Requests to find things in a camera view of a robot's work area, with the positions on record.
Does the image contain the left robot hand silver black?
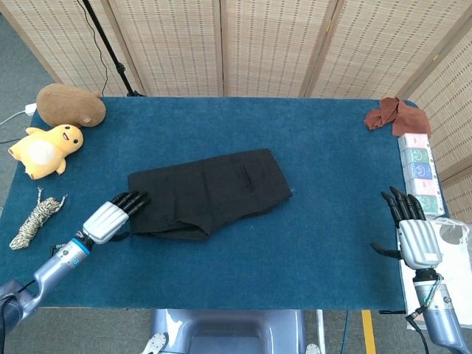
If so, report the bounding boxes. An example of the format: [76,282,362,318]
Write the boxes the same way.
[81,190,152,245]

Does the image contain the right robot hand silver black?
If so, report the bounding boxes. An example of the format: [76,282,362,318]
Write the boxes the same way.
[370,186,443,280]

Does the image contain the black trousers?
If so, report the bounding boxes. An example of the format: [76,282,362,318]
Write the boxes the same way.
[127,147,294,243]

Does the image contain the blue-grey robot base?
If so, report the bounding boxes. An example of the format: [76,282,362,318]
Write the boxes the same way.
[142,308,322,354]

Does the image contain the blue tablecloth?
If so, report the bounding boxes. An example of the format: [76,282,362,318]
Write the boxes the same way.
[0,96,450,310]

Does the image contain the plastic bag with white garment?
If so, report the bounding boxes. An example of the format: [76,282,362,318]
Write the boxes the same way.
[396,217,472,331]

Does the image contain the tissue packet multipack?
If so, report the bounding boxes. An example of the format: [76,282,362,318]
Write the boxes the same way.
[397,132,445,217]

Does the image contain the yellow plush toy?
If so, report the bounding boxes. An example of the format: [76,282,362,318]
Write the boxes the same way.
[7,124,84,181]

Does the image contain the brown capybara plush toy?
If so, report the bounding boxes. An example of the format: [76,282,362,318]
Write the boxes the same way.
[35,83,107,128]

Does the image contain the crumpled brown cloth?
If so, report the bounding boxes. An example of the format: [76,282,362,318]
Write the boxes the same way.
[364,97,432,138]

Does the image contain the black tripod stand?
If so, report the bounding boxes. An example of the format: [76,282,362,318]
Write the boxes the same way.
[81,0,147,97]

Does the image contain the bamboo folding screen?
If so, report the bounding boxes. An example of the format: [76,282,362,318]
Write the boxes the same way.
[0,0,472,222]

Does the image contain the striped twine rope bundle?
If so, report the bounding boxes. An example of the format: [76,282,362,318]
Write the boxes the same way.
[9,187,69,251]

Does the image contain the blue cable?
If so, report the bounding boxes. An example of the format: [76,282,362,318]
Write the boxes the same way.
[339,309,350,354]

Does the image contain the white plug with cable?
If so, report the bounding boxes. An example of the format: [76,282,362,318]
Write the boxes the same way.
[0,103,38,126]

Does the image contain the thin black cable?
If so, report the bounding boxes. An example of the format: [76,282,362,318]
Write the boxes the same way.
[75,0,110,93]

